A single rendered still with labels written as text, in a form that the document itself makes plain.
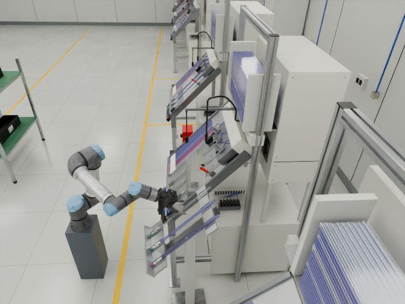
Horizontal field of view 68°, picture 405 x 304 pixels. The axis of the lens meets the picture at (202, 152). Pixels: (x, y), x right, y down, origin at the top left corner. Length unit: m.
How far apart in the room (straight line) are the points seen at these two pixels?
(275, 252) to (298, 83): 1.36
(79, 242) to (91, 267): 0.30
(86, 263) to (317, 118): 1.94
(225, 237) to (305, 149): 0.86
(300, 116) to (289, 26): 3.31
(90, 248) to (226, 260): 1.01
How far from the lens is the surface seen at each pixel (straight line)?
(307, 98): 1.69
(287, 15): 4.90
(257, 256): 2.49
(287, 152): 1.83
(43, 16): 11.18
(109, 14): 10.60
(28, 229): 3.32
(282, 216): 2.30
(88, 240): 2.38
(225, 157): 1.81
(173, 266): 2.43
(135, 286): 2.65
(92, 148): 1.97
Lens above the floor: 2.23
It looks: 35 degrees down
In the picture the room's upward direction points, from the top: 2 degrees clockwise
